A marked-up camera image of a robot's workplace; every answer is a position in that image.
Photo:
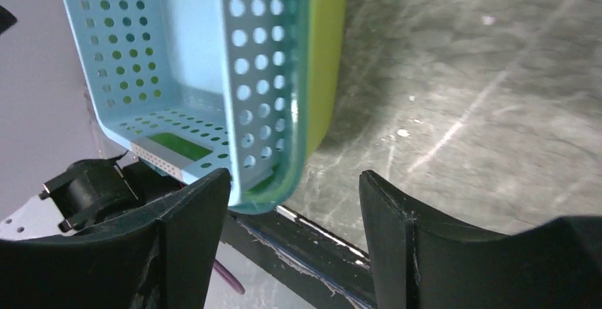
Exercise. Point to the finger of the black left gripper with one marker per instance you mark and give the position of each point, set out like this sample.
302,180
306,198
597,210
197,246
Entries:
7,20

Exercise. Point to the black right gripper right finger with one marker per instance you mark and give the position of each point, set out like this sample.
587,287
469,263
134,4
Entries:
422,257

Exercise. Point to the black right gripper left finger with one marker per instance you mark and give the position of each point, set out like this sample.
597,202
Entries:
157,256

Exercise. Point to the light blue perforated basket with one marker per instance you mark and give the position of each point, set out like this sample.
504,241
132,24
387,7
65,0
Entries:
156,75

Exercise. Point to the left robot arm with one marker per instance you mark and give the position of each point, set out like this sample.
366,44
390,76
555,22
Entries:
88,192

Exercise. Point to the dark green basket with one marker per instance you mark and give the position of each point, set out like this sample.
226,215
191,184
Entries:
266,99

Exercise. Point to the lime green basket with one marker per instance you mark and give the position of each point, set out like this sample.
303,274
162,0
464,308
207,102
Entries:
325,37

